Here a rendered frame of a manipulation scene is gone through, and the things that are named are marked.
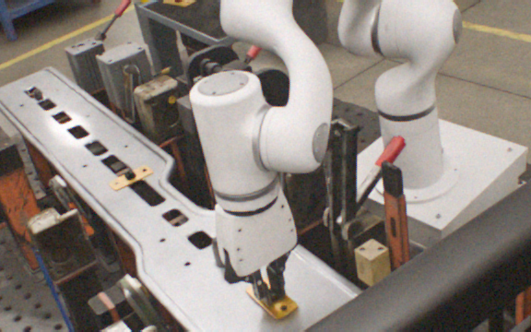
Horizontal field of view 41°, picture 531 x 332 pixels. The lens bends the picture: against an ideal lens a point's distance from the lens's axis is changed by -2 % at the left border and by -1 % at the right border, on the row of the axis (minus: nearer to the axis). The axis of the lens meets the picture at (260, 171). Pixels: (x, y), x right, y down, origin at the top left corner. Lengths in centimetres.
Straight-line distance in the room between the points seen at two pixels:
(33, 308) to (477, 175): 100
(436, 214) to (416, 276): 127
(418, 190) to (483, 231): 131
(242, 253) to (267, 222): 5
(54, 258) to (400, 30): 74
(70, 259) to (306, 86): 64
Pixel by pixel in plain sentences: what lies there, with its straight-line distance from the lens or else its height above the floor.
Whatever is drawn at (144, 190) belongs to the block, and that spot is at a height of 98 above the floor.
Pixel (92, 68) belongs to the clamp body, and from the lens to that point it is 192.
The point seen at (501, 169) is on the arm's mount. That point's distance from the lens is 162.
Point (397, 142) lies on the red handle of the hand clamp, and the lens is 107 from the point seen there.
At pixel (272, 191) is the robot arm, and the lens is 90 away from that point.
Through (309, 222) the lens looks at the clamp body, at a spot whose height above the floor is 95.
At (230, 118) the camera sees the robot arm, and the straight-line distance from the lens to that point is 83.
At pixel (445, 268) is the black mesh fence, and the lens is 24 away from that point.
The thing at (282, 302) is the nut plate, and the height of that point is 101.
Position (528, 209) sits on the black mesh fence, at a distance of 27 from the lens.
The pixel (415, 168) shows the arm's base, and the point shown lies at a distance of 154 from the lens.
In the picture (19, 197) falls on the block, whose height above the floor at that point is 90.
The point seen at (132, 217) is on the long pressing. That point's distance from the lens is 129.
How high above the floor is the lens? 171
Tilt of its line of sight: 33 degrees down
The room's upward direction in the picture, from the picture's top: 12 degrees counter-clockwise
